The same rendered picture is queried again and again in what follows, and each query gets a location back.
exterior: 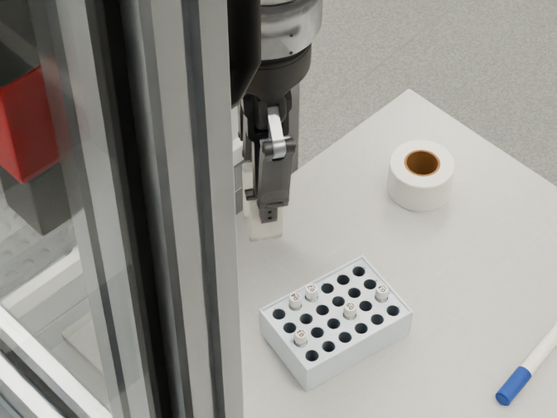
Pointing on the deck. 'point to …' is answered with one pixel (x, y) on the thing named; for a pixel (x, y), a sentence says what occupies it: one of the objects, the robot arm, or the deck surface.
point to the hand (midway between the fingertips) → (262, 201)
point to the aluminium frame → (180, 194)
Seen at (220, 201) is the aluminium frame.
